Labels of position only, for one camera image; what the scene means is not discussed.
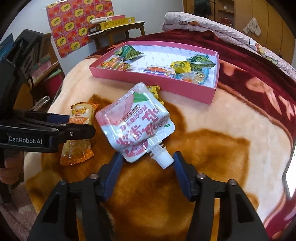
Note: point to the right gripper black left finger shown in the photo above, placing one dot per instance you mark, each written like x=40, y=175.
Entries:
x=57, y=218

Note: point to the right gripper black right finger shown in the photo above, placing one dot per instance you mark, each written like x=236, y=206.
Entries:
x=238, y=218

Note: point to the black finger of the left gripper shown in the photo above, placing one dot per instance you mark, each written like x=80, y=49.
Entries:
x=36, y=138
x=43, y=116

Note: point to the pink white jelly drink pouch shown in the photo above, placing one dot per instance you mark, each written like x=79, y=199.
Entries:
x=136, y=124

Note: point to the orange striped snack packet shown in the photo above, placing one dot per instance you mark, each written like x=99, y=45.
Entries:
x=115, y=63

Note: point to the large green pea snack bag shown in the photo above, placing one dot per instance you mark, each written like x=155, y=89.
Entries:
x=127, y=52

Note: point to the purple jelly cup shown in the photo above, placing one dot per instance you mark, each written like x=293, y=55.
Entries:
x=160, y=70

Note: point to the blue clear candy bag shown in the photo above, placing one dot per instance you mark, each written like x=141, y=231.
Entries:
x=196, y=77

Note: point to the small green pea snack bag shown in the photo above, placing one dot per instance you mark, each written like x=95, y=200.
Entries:
x=197, y=62

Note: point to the yellow lime candy packet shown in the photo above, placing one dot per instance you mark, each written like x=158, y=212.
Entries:
x=181, y=66

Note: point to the person left hand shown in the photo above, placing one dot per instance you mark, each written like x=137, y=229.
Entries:
x=13, y=166

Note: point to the wooden bookshelf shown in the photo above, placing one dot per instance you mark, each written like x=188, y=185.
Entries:
x=44, y=80

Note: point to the plush red beige blanket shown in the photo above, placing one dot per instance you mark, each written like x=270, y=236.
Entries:
x=245, y=134

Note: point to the red yellow patterned paper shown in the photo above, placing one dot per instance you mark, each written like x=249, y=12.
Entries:
x=70, y=20

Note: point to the wooden side table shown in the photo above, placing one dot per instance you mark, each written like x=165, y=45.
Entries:
x=105, y=37

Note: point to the white rolled item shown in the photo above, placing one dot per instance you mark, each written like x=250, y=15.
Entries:
x=101, y=19

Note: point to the yellow flat box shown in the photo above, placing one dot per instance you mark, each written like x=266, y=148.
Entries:
x=115, y=23

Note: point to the pink shallow cardboard box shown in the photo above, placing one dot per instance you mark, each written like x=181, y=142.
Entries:
x=162, y=54

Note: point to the folded lilac quilt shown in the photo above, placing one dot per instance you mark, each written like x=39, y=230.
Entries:
x=175, y=20

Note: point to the white cloth on wardrobe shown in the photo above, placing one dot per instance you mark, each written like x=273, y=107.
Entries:
x=252, y=27

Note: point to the dark hanging jacket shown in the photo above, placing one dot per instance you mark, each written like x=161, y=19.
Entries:
x=202, y=8

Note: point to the wooden wardrobe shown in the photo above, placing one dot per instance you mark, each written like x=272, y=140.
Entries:
x=276, y=34

